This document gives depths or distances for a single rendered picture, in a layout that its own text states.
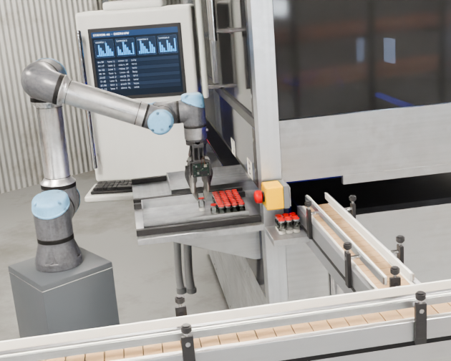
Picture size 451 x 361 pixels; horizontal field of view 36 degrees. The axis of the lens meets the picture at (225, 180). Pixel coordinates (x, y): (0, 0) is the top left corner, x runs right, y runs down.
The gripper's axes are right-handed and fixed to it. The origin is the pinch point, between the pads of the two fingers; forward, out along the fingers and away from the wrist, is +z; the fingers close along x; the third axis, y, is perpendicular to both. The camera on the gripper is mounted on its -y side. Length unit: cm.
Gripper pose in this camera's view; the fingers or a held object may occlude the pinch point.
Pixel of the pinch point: (200, 195)
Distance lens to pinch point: 239.0
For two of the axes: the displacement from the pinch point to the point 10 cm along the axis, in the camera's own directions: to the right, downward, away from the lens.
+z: 0.8, 9.6, 2.7
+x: 9.9, -1.1, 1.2
